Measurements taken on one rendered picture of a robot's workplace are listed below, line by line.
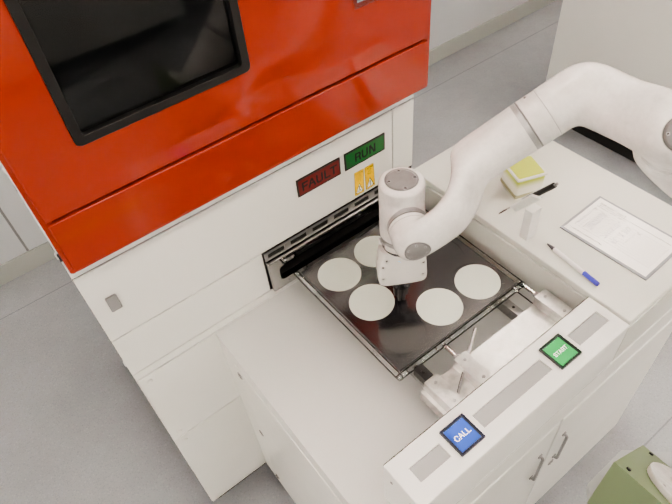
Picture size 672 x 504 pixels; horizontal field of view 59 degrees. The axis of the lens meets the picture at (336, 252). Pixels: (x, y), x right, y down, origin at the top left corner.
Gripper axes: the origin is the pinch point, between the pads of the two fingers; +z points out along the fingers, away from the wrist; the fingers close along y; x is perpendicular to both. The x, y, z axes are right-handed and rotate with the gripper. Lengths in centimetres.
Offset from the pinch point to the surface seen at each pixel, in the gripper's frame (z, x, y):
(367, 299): 2.6, 0.7, -7.3
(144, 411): 93, 33, -88
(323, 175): -17.2, 21.0, -13.0
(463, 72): 93, 227, 84
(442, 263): 2.8, 8.0, 11.4
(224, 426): 49, 0, -49
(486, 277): 2.6, 2.0, 19.9
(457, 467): -3.4, -41.3, 1.3
